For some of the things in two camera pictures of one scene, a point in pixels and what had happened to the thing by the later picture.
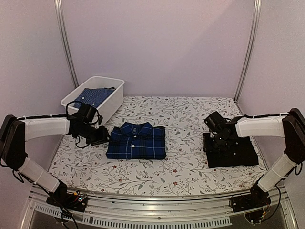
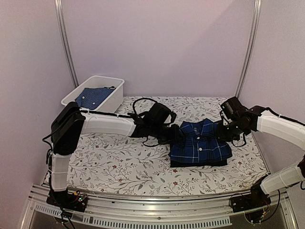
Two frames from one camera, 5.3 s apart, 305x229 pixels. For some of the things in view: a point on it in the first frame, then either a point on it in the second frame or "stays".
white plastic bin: (110, 104) stays
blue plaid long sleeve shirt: (137, 140) -> (201, 142)
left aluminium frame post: (58, 6) stays
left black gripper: (102, 138) -> (175, 136)
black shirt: (243, 154) -> (176, 163)
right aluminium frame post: (250, 49) stays
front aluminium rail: (213, 212) stays
